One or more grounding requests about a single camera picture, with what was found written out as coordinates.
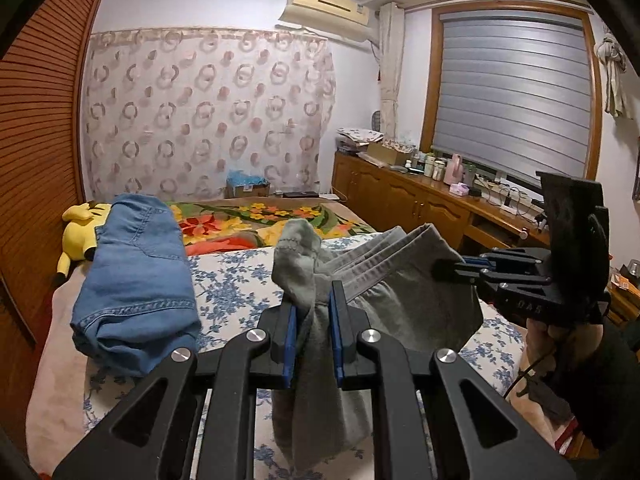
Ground wooden window frame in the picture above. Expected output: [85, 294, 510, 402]
[419, 2, 603, 196]

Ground wooden sideboard cabinet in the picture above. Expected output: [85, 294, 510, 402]
[331, 152, 551, 261]

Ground white air conditioner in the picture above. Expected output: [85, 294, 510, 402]
[276, 0, 373, 43]

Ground hanging beige cloth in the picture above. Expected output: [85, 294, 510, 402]
[594, 32, 633, 120]

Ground white power strip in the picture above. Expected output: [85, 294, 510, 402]
[472, 175, 531, 211]

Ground wooden slatted wardrobe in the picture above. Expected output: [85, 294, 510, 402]
[0, 0, 113, 461]

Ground pink bed cover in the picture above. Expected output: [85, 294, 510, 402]
[25, 270, 101, 476]

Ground circle patterned sheer curtain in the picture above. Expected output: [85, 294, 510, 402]
[82, 27, 337, 203]

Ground colourful flower blanket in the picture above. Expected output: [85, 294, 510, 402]
[165, 199, 376, 257]

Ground person's right forearm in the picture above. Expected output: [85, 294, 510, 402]
[545, 320, 640, 453]

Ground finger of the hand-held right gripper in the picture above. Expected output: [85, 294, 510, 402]
[432, 259, 551, 306]
[462, 247, 551, 281]

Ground blue denim jeans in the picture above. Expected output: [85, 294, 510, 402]
[70, 192, 202, 378]

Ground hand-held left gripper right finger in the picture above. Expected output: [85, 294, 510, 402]
[327, 281, 578, 480]

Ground black cable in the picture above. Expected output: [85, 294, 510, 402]
[505, 340, 556, 401]

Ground wooden bedside table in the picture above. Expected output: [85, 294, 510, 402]
[607, 260, 640, 326]

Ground blue crumpled bag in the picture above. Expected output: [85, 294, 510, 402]
[227, 170, 266, 188]

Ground stack of papers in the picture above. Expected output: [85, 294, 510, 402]
[336, 127, 385, 155]

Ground yellow plush toy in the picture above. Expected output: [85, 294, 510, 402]
[54, 201, 113, 286]

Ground person's right hand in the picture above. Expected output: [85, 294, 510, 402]
[527, 321, 563, 363]

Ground blue floral bedsheet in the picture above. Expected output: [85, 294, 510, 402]
[75, 232, 526, 480]

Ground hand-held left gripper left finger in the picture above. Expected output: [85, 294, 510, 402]
[51, 302, 301, 480]

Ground open cardboard box with print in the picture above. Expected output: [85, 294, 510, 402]
[367, 141, 416, 167]

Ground grey pants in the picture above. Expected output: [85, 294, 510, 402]
[270, 219, 485, 476]

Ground beige drape curtain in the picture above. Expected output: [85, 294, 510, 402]
[377, 2, 406, 146]

